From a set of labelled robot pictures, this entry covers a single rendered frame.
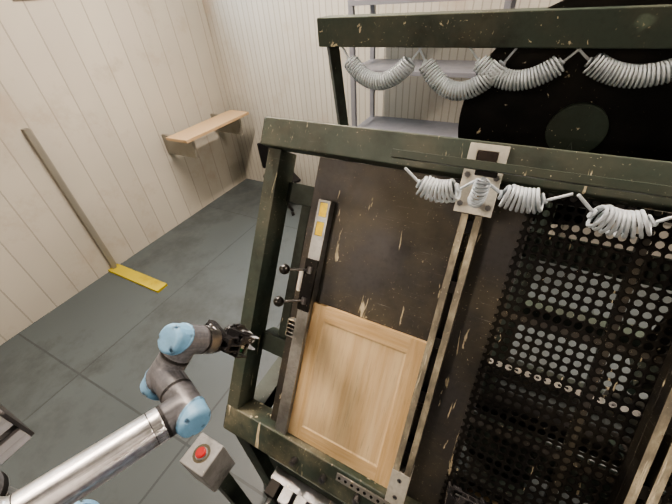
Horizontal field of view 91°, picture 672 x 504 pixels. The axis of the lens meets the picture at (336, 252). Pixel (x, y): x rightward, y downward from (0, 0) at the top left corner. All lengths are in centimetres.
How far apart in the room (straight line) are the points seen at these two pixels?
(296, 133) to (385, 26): 53
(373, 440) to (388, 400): 17
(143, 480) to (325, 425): 156
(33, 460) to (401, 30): 325
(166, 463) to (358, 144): 230
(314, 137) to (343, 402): 96
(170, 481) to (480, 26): 278
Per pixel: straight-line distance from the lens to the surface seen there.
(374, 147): 108
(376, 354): 123
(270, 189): 131
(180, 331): 89
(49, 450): 321
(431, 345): 110
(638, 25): 141
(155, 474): 272
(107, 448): 87
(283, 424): 151
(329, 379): 134
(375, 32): 150
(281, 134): 125
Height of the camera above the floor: 230
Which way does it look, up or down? 39 degrees down
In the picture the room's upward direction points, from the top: 4 degrees counter-clockwise
